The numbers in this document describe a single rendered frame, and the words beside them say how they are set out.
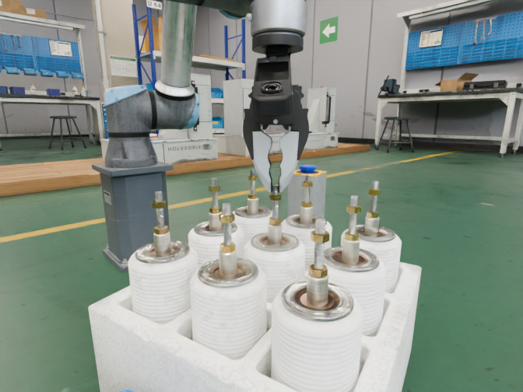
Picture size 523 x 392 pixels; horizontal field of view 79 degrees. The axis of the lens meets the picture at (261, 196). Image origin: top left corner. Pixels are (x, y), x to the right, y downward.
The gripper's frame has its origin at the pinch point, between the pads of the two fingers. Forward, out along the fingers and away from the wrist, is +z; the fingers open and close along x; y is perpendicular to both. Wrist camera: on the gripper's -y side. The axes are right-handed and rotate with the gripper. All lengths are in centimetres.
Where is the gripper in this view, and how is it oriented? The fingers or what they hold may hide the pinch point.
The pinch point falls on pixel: (275, 184)
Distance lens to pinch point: 47.0
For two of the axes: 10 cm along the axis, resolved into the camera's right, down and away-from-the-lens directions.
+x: -10.0, -0.2, 0.9
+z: 0.0, 9.7, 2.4
